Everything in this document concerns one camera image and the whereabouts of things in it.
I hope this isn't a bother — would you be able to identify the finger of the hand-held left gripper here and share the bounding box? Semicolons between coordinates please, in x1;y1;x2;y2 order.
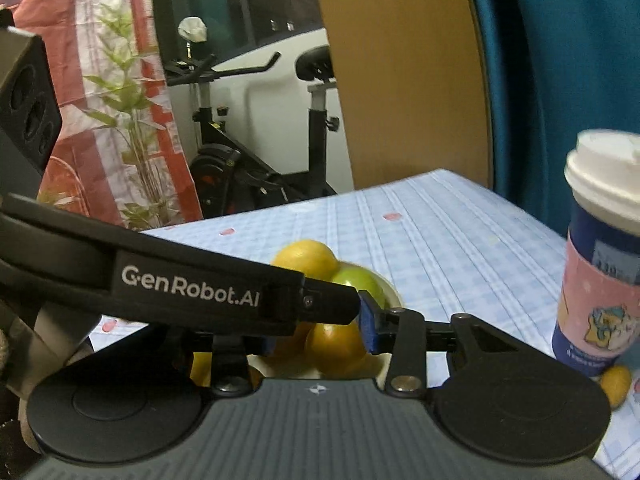
262;264;362;336

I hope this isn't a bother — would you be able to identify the yellow-green round fruit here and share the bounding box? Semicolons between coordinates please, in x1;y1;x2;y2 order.
330;265;388;311

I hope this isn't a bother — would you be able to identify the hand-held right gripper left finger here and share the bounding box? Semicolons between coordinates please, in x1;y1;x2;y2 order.
170;331;275;396

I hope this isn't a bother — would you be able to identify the beige plate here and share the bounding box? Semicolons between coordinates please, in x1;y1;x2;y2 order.
247;272;407;391

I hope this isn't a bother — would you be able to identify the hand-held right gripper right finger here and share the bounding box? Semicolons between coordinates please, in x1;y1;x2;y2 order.
359;292;503;396

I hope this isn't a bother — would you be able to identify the wooden panel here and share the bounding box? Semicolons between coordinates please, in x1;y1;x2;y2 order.
310;0;493;196

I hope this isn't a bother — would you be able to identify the blue checked tablecloth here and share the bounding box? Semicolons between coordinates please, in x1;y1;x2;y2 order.
87;168;640;478

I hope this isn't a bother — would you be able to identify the blue curtain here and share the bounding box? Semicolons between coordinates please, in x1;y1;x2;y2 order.
460;0;640;241

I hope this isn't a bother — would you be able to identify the black exercise bike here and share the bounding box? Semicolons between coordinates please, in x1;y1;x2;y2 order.
165;45;341;220

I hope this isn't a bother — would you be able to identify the paper cup with white lid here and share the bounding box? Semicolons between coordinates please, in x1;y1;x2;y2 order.
551;129;640;378

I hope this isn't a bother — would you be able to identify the dark window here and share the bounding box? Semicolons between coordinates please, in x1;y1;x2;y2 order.
149;0;326;68

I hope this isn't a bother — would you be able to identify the white cloth on bike handlebar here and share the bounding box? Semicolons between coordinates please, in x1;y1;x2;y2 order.
178;16;207;43

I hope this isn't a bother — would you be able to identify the small yellow fruit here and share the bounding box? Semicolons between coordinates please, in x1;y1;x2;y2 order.
599;364;633;409

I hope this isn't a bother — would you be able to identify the printed wall poster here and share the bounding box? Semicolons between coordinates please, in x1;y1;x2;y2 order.
0;0;203;233

